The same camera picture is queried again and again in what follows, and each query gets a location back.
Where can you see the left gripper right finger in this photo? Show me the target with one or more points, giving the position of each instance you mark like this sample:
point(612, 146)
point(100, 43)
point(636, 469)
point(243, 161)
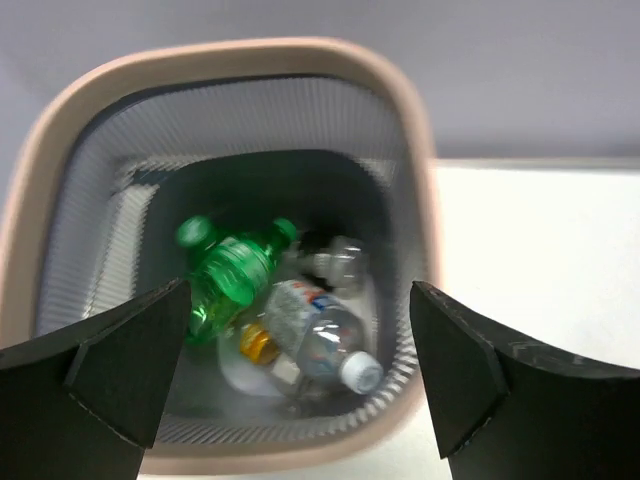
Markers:
point(507, 406)

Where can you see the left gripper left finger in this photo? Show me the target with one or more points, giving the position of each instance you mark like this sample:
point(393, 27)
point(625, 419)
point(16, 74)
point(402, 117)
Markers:
point(86, 401)

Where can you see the clear bottle yellow label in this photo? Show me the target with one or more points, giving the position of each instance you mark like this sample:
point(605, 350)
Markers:
point(253, 364)

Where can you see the green bottle bin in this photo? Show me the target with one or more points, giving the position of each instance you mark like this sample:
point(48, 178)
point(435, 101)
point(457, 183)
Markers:
point(197, 237)

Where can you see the green bottle with green cap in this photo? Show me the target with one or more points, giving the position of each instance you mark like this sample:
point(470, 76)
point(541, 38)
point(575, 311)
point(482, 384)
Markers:
point(240, 266)

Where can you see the clear bottle blue white label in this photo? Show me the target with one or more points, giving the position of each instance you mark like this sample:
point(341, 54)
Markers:
point(323, 337)

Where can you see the clear bottle black label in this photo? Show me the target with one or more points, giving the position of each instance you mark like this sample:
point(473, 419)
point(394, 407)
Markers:
point(340, 262)

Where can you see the grey bin with beige rim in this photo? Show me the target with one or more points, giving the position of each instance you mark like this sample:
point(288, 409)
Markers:
point(322, 132)

